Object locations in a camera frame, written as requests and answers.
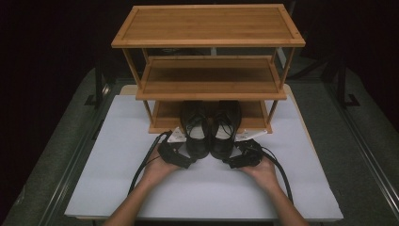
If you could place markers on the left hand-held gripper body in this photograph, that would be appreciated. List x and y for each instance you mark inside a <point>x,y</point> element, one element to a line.
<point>171,153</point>

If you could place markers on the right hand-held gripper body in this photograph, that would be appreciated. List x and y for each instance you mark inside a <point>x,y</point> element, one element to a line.
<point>249,153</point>

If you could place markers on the black leather shoe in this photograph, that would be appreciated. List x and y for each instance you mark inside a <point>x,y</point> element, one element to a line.
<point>223,147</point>
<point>196,147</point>

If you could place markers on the wooden three-tier shoe rack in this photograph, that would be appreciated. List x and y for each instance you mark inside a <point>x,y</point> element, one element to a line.
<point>208,25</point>

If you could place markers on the person's left hand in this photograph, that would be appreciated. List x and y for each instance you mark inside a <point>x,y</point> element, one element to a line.
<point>158,171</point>

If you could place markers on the person's right hand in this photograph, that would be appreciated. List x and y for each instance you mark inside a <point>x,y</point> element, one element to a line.
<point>265,174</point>

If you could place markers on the white table cover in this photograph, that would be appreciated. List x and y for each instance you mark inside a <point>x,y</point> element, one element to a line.
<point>204,194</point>

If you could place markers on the black metal stand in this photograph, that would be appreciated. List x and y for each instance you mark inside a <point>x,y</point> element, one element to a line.
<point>98,84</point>
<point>342,84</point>

